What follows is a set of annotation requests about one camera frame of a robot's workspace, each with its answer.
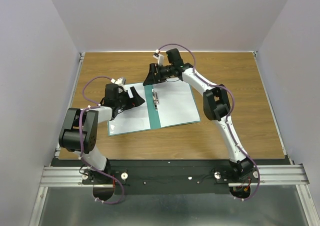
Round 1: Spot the left table edge rail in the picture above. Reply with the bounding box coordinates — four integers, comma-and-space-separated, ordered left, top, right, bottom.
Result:
51, 52, 81, 151

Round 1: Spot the white paper sheet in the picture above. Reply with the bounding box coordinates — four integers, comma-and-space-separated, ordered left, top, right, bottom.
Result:
153, 81, 200, 128
108, 83, 152, 136

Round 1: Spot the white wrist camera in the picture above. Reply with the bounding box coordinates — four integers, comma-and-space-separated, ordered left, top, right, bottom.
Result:
153, 49, 165, 66
110, 77, 126, 89

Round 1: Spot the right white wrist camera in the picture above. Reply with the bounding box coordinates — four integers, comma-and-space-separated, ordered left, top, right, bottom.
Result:
153, 49, 165, 66

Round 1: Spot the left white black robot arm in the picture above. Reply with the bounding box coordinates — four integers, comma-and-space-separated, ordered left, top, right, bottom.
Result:
58, 83, 145, 184

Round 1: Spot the aluminium extrusion rail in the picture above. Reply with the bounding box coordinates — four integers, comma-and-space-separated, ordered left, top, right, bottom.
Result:
39, 165, 310, 187

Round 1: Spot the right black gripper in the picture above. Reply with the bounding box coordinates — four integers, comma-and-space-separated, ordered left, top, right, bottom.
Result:
142, 64, 173, 87

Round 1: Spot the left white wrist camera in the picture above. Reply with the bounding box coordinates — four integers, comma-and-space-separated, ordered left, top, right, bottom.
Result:
110, 77, 126, 89

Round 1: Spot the right table edge rail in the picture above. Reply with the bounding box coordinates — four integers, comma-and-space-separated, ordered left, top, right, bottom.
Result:
252, 51, 294, 165

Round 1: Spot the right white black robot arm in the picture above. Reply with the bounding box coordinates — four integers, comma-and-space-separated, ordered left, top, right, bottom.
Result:
143, 48, 261, 182

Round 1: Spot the metal sheet front panel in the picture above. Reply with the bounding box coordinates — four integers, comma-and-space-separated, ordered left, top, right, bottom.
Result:
29, 186, 320, 226

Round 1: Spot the teal paper folder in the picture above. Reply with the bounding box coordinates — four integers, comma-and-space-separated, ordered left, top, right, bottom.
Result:
107, 82, 202, 137

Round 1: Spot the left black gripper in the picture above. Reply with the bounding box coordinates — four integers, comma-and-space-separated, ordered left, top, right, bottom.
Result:
115, 86, 145, 110

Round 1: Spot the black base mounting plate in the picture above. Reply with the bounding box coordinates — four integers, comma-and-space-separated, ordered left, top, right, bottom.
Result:
52, 159, 291, 198

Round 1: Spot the metal folder clip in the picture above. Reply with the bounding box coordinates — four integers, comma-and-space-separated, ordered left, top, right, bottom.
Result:
152, 89, 159, 111

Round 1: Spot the table edge rail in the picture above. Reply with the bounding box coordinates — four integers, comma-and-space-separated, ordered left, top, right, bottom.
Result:
51, 52, 81, 151
252, 51, 294, 165

